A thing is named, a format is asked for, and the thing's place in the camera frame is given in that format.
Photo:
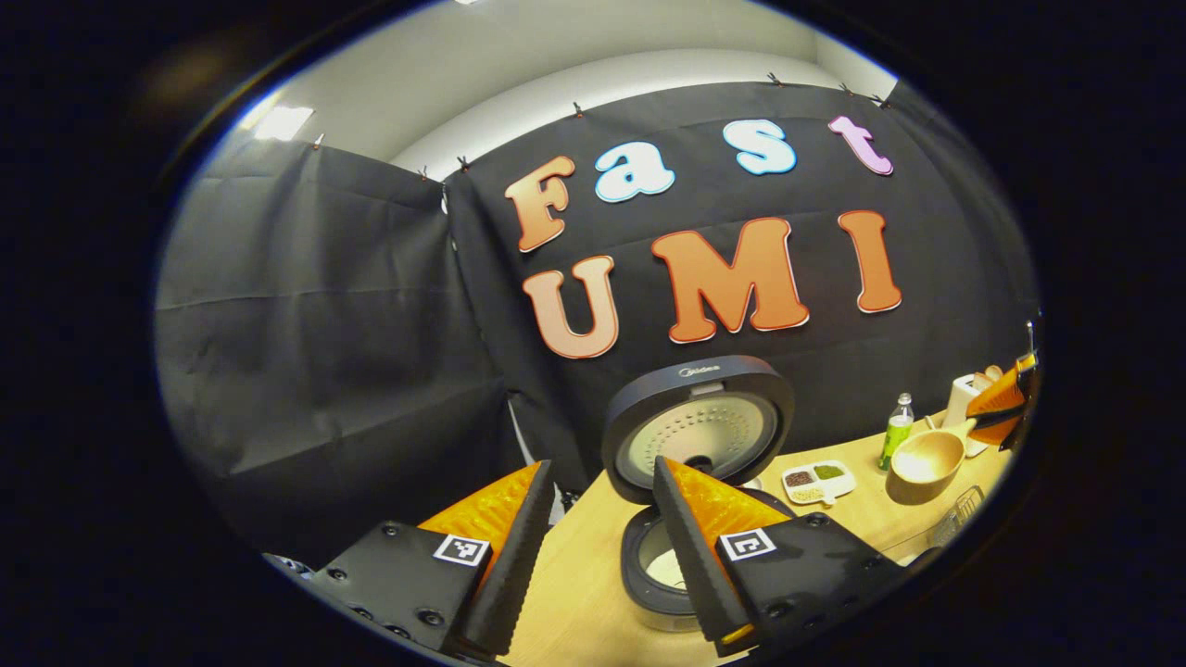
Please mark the white divided bean dish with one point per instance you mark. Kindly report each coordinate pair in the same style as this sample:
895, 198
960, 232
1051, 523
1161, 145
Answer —
820, 482

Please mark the wooden spoon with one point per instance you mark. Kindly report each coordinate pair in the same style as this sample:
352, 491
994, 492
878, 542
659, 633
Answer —
922, 468

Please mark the black silver rice cooker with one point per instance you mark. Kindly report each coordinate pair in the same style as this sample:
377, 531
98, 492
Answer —
700, 398

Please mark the green label plastic bottle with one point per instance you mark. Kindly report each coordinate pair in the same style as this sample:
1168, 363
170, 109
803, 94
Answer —
895, 435

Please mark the toast bread slice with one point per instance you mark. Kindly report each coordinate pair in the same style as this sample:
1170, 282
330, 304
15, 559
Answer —
990, 375

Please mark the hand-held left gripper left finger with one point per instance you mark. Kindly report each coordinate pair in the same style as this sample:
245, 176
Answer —
519, 574

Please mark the ceiling light panel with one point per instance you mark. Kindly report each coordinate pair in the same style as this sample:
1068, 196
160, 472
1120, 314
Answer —
283, 122

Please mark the black backdrop cloth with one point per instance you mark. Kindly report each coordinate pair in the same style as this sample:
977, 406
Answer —
324, 324

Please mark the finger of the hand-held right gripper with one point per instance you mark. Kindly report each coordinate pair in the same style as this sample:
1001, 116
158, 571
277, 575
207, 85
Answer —
1005, 396
1005, 434

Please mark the white toaster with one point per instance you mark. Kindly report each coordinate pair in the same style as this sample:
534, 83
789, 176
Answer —
956, 394

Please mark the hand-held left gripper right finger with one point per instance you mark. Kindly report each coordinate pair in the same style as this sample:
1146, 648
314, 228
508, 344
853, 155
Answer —
690, 565

